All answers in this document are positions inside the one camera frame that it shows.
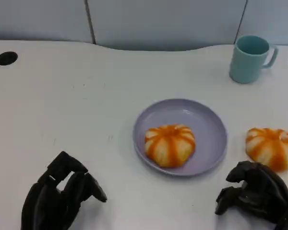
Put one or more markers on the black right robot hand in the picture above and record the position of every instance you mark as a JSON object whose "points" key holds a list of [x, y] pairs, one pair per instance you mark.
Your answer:
{"points": [[261, 191]]}

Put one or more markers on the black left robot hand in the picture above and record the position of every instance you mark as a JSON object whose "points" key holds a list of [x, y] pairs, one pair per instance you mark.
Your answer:
{"points": [[45, 206]]}

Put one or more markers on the orange and white bread roll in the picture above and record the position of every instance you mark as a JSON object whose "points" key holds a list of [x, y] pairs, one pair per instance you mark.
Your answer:
{"points": [[271, 146], [169, 146]]}

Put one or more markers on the lilac plate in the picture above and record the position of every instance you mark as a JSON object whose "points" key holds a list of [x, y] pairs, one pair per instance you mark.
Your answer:
{"points": [[206, 124]]}

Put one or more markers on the pale green mug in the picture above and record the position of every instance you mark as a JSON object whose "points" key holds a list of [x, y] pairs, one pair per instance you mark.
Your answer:
{"points": [[248, 62]]}

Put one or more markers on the grey partition panel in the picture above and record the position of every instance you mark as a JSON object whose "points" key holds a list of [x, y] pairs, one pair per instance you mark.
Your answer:
{"points": [[165, 24], [271, 16], [38, 19]]}

